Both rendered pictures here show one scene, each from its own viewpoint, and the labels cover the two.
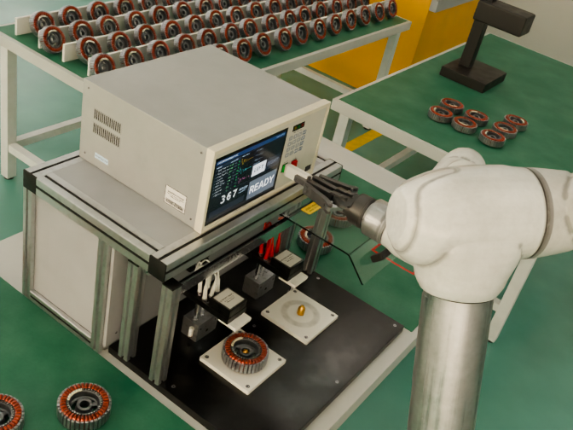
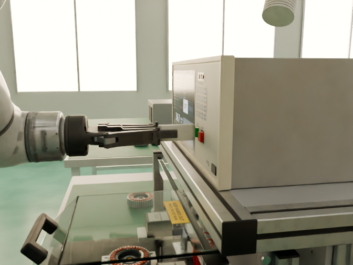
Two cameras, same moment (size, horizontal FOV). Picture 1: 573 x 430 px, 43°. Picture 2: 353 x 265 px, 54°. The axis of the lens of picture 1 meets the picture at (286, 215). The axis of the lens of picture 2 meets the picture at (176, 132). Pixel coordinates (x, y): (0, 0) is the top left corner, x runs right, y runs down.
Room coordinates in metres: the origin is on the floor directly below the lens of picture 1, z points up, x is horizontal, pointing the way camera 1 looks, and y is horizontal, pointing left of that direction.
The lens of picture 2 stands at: (2.01, -0.41, 1.30)
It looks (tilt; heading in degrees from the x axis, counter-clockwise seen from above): 10 degrees down; 141
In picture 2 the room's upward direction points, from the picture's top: straight up
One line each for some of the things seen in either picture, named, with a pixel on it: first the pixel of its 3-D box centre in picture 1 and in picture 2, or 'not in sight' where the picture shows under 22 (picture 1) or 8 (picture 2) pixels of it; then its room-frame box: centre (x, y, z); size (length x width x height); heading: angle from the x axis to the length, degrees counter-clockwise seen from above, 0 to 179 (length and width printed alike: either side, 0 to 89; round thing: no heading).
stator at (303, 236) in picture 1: (315, 240); not in sight; (1.87, -0.11, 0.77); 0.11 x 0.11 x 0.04
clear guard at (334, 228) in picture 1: (336, 224); (139, 235); (1.57, -0.13, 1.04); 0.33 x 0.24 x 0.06; 61
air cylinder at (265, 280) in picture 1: (258, 281); not in sight; (1.57, 0.03, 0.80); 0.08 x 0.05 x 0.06; 151
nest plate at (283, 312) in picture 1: (299, 315); not in sight; (1.50, -0.10, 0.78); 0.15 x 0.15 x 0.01; 61
